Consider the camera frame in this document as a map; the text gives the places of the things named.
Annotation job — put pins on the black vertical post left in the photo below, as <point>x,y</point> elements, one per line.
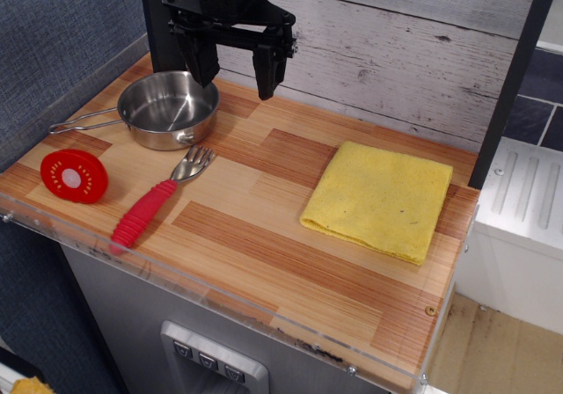
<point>164,51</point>

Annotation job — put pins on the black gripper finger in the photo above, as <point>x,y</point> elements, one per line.
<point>269,67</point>
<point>202,62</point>

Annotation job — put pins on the red toy tomato slice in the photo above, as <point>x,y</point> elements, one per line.
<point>74,175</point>

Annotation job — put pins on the black vertical post right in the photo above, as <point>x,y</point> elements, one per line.
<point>524,51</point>

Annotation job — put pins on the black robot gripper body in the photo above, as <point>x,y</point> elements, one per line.
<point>201,25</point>

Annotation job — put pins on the yellow object bottom left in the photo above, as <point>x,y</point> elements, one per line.
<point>31,386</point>

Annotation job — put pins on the clear acrylic edge guard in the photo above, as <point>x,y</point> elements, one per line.
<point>198,288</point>

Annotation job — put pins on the red handled metal fork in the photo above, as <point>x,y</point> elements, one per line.
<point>132,225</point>

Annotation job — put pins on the black vertical post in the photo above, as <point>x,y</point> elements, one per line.
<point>164,51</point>
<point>524,51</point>

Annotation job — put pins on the white ridged toy counter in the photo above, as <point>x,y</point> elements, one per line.
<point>513,255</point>

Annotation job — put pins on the yellow folded towel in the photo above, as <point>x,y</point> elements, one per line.
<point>385,201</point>

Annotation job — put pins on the small stainless steel pot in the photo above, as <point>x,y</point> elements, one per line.
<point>164,111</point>

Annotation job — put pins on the silver dispenser button panel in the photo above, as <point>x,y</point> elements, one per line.
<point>201,365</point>

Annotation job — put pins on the grey toy fridge cabinet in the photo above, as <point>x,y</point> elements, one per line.
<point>184,341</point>

